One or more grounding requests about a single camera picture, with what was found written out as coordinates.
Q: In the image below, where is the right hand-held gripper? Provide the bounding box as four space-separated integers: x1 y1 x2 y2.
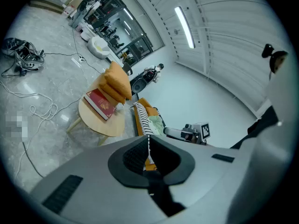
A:
163 122 210 145

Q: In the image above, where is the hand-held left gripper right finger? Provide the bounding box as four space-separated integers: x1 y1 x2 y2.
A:
149 136 181 177

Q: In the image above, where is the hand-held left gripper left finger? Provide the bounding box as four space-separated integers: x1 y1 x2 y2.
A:
123 136 150 172

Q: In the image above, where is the orange sofa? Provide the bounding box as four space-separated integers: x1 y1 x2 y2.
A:
132 97 168 172

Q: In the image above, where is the red book with gold print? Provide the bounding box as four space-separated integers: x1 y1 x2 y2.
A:
83 89 117 121

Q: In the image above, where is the orange sofa cushion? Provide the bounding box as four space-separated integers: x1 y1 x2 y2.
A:
145 106 159 117

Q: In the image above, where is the round wooden coffee table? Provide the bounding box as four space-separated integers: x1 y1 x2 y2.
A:
67 73 127 147

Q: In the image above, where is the green knitted blanket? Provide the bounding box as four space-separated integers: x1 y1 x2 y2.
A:
149 115 166 136

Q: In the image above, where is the black white striped blanket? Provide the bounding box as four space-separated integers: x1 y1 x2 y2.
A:
135 102 155 165

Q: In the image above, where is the black round chair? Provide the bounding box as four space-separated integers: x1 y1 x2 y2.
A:
129 73 151 95

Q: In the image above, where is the black backpack rig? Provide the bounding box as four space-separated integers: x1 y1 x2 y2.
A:
142 66 157 83

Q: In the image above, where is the large orange cushion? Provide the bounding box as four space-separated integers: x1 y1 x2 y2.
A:
104 61 133 101
98 77 127 105

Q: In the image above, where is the dark side chair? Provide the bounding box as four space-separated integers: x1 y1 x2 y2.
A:
122 62 133 77

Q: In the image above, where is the long ceiling light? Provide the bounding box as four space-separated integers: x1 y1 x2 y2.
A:
174 6 196 49

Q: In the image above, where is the black framed glass partition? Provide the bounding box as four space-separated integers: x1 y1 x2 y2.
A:
84 0 165 66

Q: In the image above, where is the white round pouf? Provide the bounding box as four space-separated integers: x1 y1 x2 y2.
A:
87 35 111 60

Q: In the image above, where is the black white gear pile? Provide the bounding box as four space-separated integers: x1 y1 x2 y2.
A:
1 37 45 72

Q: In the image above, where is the grey machine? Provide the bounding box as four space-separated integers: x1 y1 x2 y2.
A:
68 0 101 29

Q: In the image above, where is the white floor cable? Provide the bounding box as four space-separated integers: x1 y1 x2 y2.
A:
0 79 58 121

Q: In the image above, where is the black head-worn camera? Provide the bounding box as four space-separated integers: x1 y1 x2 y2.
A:
261 43 276 58

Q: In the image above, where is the black floor cable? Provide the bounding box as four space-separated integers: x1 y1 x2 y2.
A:
43 27 103 74

